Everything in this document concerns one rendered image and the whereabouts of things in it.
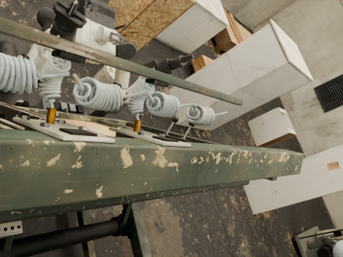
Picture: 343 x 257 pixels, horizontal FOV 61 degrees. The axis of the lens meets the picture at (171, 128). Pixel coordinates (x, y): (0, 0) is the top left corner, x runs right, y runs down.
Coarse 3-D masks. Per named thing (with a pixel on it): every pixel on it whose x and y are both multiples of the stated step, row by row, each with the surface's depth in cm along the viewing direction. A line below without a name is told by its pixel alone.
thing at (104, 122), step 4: (100, 120) 190; (104, 120) 193; (104, 124) 187; (108, 124) 185; (112, 124) 182; (116, 124) 180; (120, 124) 184; (128, 128) 173; (132, 128) 170; (148, 132) 165
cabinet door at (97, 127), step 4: (68, 120) 169; (72, 120) 173; (76, 120) 178; (76, 124) 156; (80, 124) 160; (84, 124) 165; (88, 124) 169; (92, 124) 174; (96, 124) 179; (100, 124) 181; (88, 128) 147; (92, 128) 151; (96, 128) 155; (100, 128) 159; (104, 128) 163; (108, 128) 167; (100, 132) 141; (104, 132) 145; (108, 132) 148; (112, 132) 152; (112, 136) 132
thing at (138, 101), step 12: (144, 84) 73; (156, 84) 68; (132, 96) 72; (144, 96) 72; (0, 108) 124; (12, 108) 117; (132, 108) 73; (12, 120) 115; (96, 132) 89; (120, 132) 71; (132, 132) 71; (144, 132) 78; (168, 144) 63; (180, 144) 66
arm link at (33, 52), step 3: (33, 45) 138; (33, 48) 137; (36, 48) 137; (30, 51) 138; (33, 51) 137; (36, 51) 137; (30, 54) 137; (33, 54) 137; (36, 54) 137; (24, 57) 137; (27, 57) 137; (30, 57) 137; (33, 57) 137
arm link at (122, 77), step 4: (116, 72) 177; (120, 72) 176; (124, 72) 176; (128, 72) 178; (116, 76) 178; (120, 76) 177; (124, 76) 177; (128, 76) 180; (116, 80) 179; (120, 80) 178; (124, 80) 178; (128, 80) 181; (116, 84) 179; (120, 84) 179; (124, 84) 179; (128, 84) 183; (124, 88) 181
